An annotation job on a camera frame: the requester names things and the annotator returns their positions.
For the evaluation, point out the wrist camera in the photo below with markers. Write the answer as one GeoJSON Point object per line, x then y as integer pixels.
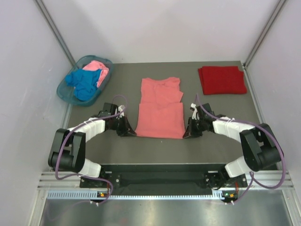
{"type": "Point", "coordinates": [198, 113]}
{"type": "Point", "coordinates": [110, 109]}

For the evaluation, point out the aluminium corner post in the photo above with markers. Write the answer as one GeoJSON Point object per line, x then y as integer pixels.
{"type": "Point", "coordinates": [49, 20]}
{"type": "Point", "coordinates": [265, 31]}

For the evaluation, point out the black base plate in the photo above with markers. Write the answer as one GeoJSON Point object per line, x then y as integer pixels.
{"type": "Point", "coordinates": [165, 178]}

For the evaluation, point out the teal plastic basket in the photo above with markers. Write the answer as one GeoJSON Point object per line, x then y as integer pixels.
{"type": "Point", "coordinates": [66, 92]}

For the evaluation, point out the left aluminium corner post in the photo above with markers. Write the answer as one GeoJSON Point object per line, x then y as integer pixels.
{"type": "Point", "coordinates": [49, 20]}

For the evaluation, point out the blue t-shirt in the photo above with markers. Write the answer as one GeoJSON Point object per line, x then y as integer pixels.
{"type": "Point", "coordinates": [84, 83]}

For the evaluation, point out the slotted cable duct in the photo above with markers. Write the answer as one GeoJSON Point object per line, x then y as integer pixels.
{"type": "Point", "coordinates": [102, 194]}

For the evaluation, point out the light pink t-shirt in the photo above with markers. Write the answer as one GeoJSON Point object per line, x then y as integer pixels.
{"type": "Point", "coordinates": [95, 66]}

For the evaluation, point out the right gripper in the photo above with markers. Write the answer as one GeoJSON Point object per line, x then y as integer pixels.
{"type": "Point", "coordinates": [191, 131]}

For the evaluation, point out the folded red t-shirt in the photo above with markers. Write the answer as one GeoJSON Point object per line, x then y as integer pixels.
{"type": "Point", "coordinates": [217, 80]}

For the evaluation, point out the salmon pink t-shirt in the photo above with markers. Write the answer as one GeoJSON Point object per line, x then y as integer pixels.
{"type": "Point", "coordinates": [160, 109]}

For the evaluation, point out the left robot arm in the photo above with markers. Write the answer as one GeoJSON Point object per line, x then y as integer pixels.
{"type": "Point", "coordinates": [68, 151]}

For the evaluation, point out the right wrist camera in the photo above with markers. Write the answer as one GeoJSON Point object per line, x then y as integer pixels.
{"type": "Point", "coordinates": [198, 113]}

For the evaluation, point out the right aluminium corner post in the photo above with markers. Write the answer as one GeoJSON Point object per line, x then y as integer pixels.
{"type": "Point", "coordinates": [265, 31]}

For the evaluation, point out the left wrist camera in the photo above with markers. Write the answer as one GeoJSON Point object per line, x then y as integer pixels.
{"type": "Point", "coordinates": [110, 109]}

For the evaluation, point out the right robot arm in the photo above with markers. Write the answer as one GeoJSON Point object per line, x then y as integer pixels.
{"type": "Point", "coordinates": [259, 145]}

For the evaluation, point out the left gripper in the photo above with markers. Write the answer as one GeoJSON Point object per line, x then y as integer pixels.
{"type": "Point", "coordinates": [127, 130]}

